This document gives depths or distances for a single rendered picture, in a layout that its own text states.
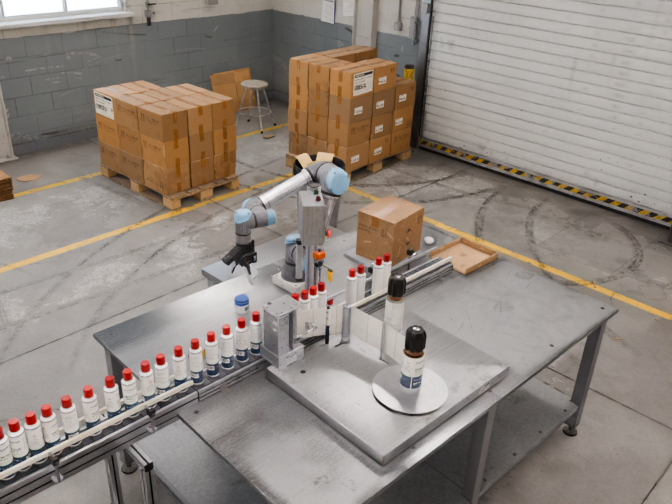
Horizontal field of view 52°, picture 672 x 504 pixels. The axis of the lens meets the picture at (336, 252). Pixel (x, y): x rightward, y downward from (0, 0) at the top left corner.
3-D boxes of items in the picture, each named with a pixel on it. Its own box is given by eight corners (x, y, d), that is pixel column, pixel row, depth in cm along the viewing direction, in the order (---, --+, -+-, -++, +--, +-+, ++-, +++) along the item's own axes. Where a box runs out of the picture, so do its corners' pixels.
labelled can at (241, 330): (241, 364, 287) (240, 324, 277) (233, 359, 290) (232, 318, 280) (251, 359, 290) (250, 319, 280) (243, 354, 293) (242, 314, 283)
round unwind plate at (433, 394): (413, 426, 258) (414, 424, 257) (356, 387, 277) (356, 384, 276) (463, 392, 277) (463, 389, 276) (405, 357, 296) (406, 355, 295)
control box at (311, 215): (302, 246, 296) (302, 206, 288) (297, 228, 311) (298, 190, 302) (325, 245, 298) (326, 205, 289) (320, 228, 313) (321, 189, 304)
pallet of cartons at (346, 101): (342, 187, 690) (348, 74, 636) (283, 165, 738) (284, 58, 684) (412, 159, 771) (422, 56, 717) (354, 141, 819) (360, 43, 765)
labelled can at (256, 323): (255, 357, 291) (254, 317, 282) (248, 352, 295) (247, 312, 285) (265, 353, 295) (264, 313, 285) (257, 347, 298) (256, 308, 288)
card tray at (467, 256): (465, 275, 372) (466, 268, 370) (428, 257, 388) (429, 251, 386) (497, 258, 391) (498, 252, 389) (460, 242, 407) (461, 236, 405)
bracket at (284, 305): (278, 318, 273) (278, 316, 272) (261, 306, 280) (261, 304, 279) (304, 306, 281) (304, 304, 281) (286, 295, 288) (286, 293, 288)
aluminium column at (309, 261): (310, 315, 331) (313, 187, 300) (304, 311, 334) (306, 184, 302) (317, 312, 334) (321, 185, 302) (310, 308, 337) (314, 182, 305)
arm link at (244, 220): (255, 212, 309) (237, 216, 305) (255, 234, 314) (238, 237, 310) (248, 206, 315) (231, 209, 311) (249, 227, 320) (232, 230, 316)
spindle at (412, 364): (411, 397, 271) (418, 338, 257) (394, 386, 276) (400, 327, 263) (425, 388, 276) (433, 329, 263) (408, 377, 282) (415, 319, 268)
